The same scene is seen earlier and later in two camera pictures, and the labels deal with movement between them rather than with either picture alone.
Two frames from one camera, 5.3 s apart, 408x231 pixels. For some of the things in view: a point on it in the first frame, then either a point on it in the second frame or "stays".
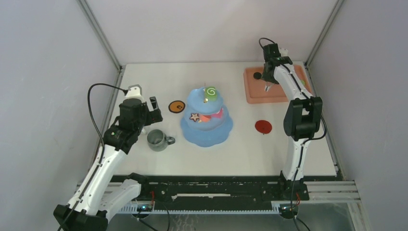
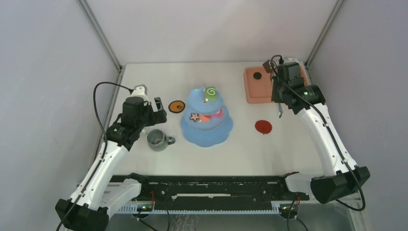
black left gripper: x=154 y=116 stays
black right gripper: x=266 y=77 -> x=274 y=96
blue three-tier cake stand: x=206 y=122 stays
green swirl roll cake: x=211 y=93 stays
